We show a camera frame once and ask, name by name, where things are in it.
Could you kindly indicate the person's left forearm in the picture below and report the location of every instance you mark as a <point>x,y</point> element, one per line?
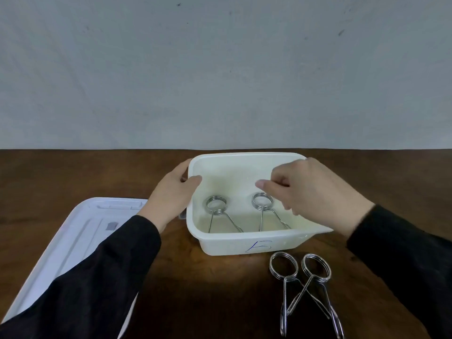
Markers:
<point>91,285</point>

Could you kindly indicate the metal spring clip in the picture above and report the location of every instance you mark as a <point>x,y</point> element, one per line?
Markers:
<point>272,266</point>
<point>208,201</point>
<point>328,268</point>
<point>254,199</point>

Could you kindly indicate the person's right hand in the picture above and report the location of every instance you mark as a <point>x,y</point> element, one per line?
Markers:
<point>321,194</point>

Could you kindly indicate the person's left thumb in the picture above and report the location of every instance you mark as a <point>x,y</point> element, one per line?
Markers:
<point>189,183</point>

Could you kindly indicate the person's left hand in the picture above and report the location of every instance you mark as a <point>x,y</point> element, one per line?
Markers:
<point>166,199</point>

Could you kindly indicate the person's right fingers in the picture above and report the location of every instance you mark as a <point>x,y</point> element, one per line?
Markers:
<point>277,185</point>

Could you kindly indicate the person's right forearm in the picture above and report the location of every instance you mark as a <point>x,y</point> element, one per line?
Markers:
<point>409,257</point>

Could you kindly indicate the white plastic bin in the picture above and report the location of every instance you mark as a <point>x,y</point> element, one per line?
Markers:
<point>229,243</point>

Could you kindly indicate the white plastic lid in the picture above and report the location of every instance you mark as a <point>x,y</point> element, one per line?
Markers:
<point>70,240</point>

